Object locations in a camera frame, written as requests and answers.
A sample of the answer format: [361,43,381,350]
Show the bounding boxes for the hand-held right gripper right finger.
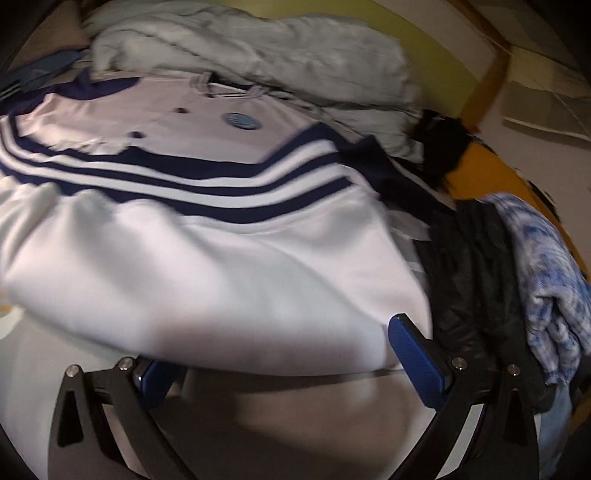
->
[388,313,541,480]

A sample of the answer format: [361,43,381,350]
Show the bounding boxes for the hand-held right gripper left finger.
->
[48,354,195,480]

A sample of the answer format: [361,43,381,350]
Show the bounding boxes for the white navy striped jacket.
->
[0,71,444,372]

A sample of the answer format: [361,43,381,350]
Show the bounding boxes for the black puffer jacket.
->
[406,198,559,416]

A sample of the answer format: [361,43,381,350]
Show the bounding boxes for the grey printed bed sheet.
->
[0,295,490,480]

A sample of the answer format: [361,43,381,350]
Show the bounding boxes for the blue plaid shirt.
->
[480,193,591,386]

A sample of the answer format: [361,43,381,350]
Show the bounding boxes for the light blue jeans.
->
[538,383,578,480]

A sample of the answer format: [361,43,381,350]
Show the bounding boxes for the black cloth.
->
[411,108,474,185]

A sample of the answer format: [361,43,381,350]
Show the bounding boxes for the pale grey leaf-print duvet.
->
[85,2,428,162]

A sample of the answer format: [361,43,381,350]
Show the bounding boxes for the wooden bed frame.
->
[369,0,515,134]

